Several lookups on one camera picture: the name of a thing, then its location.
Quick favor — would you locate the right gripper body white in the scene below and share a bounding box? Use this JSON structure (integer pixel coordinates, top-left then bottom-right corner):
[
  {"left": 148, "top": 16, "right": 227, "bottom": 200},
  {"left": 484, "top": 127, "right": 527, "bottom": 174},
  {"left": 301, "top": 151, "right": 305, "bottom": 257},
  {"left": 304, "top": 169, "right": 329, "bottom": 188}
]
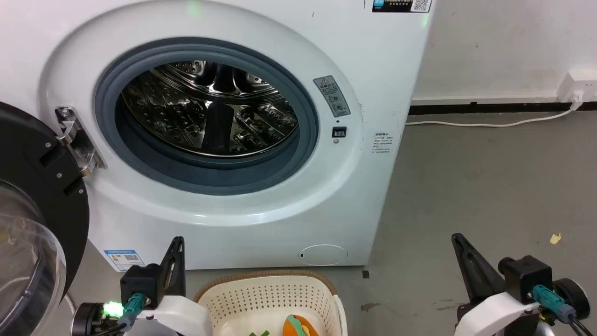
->
[{"left": 455, "top": 278, "right": 591, "bottom": 336}]

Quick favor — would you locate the chrome door hinge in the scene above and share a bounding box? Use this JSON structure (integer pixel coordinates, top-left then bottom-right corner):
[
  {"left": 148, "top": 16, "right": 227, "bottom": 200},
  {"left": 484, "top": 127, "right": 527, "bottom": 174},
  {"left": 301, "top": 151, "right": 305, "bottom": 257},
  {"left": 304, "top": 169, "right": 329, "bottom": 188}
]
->
[{"left": 55, "top": 106, "right": 108, "bottom": 177}]

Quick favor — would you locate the orange green cloth item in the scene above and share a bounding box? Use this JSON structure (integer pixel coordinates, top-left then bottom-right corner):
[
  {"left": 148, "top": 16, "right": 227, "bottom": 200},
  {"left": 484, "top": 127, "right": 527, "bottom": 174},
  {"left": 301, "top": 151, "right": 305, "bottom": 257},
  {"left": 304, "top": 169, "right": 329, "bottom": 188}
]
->
[{"left": 282, "top": 314, "right": 320, "bottom": 336}]

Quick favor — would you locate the blue energy label sticker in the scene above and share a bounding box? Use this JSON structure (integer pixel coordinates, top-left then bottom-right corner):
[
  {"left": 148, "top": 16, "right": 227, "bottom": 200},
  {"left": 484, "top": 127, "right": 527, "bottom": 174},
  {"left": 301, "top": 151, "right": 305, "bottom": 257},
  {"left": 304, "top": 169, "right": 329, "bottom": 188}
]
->
[{"left": 103, "top": 249, "right": 146, "bottom": 273}]

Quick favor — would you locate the white wall power socket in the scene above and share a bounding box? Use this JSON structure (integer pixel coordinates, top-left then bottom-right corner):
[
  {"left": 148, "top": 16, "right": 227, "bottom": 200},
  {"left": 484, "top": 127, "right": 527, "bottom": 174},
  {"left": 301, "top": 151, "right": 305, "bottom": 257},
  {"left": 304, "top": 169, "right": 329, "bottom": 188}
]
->
[{"left": 556, "top": 71, "right": 597, "bottom": 111}]

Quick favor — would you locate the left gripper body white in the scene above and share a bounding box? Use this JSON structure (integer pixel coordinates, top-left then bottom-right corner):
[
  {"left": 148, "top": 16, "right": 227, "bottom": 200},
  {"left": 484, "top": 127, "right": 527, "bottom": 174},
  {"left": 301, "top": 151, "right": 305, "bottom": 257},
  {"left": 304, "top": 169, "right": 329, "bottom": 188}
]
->
[{"left": 71, "top": 294, "right": 214, "bottom": 336}]

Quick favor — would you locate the cream perforated laundry basket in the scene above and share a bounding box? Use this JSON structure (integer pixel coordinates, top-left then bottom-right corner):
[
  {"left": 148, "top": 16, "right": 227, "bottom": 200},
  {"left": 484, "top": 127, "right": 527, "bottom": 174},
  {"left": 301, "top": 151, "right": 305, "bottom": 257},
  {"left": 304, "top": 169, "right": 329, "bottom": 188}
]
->
[{"left": 194, "top": 270, "right": 348, "bottom": 336}]

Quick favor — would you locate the black baseboard strip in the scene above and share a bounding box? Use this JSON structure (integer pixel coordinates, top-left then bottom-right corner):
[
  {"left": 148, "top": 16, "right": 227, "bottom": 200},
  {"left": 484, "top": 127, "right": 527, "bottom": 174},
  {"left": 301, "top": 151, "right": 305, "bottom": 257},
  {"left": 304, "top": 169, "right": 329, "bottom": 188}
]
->
[{"left": 409, "top": 101, "right": 597, "bottom": 116}]

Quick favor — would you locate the black QR code sticker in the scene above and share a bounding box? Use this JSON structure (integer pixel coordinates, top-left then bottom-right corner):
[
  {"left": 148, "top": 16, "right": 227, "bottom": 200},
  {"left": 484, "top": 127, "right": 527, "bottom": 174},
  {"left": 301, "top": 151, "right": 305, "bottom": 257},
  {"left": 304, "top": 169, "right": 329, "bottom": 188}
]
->
[{"left": 372, "top": 0, "right": 432, "bottom": 14}]

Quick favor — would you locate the grey warning label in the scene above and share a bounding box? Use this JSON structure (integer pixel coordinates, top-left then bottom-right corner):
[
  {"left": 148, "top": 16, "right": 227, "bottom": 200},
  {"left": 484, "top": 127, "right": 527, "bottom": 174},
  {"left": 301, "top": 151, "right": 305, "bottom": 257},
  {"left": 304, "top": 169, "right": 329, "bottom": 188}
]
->
[{"left": 313, "top": 75, "right": 352, "bottom": 119}]

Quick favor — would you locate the white power cable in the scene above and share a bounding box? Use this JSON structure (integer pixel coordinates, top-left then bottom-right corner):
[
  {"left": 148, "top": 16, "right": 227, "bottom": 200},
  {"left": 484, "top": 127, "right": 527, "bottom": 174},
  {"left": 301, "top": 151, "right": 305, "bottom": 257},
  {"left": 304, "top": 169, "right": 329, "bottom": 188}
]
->
[{"left": 405, "top": 106, "right": 579, "bottom": 128}]

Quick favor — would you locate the right teal plug cable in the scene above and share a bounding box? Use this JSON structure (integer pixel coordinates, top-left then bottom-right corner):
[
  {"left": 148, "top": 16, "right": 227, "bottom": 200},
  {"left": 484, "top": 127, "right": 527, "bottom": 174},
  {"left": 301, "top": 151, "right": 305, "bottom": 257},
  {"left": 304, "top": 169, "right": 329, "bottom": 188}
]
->
[{"left": 531, "top": 285, "right": 597, "bottom": 336}]

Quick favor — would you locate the steel washer drum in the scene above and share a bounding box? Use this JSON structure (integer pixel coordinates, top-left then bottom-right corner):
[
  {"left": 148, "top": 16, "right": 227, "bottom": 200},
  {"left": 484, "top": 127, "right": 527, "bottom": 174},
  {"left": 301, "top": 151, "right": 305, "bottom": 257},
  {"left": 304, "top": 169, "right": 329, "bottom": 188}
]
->
[{"left": 120, "top": 60, "right": 299, "bottom": 157}]

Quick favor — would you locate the oval filter cover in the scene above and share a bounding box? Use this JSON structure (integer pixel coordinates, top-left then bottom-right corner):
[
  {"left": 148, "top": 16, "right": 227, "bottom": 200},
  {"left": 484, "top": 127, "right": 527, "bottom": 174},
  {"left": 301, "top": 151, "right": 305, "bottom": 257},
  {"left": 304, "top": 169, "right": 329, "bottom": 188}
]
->
[{"left": 298, "top": 244, "right": 348, "bottom": 267}]

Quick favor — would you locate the black round washer door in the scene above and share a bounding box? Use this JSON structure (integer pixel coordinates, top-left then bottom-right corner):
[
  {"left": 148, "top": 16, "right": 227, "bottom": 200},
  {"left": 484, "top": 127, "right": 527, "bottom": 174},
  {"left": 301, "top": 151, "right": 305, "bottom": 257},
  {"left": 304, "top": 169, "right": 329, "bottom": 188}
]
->
[{"left": 0, "top": 102, "right": 90, "bottom": 336}]

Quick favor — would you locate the teal plug cable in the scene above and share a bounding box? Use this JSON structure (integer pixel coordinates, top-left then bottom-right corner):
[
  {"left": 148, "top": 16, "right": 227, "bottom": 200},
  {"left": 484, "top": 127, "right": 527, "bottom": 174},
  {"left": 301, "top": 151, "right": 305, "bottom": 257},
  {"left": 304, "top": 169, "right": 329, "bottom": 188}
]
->
[
  {"left": 96, "top": 293, "right": 146, "bottom": 336},
  {"left": 531, "top": 285, "right": 597, "bottom": 336}
]

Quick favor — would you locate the small printed text sticker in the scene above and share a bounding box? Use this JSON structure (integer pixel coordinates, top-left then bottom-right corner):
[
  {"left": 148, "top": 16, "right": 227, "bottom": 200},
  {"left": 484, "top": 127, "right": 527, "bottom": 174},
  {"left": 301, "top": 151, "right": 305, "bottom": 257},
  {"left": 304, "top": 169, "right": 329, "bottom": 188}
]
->
[{"left": 372, "top": 132, "right": 395, "bottom": 155}]

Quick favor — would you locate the grey rubber door gasket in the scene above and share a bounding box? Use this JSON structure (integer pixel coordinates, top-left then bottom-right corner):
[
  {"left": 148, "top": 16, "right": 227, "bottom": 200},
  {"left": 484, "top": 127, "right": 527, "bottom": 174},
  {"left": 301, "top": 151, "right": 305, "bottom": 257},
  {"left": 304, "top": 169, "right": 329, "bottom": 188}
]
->
[{"left": 94, "top": 38, "right": 320, "bottom": 196}]

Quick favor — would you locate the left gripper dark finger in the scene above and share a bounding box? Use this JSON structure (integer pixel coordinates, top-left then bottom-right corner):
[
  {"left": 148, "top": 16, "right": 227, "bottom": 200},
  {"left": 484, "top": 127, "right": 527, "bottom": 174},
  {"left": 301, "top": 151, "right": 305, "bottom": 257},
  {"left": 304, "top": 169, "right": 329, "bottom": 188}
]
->
[{"left": 158, "top": 236, "right": 186, "bottom": 299}]

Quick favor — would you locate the white front-load washing machine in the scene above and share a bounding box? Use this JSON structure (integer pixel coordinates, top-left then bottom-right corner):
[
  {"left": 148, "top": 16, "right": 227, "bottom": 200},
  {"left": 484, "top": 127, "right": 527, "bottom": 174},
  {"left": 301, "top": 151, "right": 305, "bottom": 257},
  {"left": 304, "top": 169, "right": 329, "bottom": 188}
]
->
[{"left": 0, "top": 0, "right": 435, "bottom": 272}]

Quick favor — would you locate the left teal plug cable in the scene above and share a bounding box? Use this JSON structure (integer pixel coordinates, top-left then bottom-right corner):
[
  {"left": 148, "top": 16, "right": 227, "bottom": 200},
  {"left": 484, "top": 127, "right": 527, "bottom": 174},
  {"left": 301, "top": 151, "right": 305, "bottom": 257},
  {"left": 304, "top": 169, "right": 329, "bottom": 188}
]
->
[{"left": 96, "top": 293, "right": 146, "bottom": 336}]

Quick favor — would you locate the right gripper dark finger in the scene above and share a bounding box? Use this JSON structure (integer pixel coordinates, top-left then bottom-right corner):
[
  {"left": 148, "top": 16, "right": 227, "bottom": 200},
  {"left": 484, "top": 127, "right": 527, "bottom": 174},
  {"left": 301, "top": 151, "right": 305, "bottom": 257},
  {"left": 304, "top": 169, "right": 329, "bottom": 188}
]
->
[{"left": 451, "top": 232, "right": 507, "bottom": 305}]

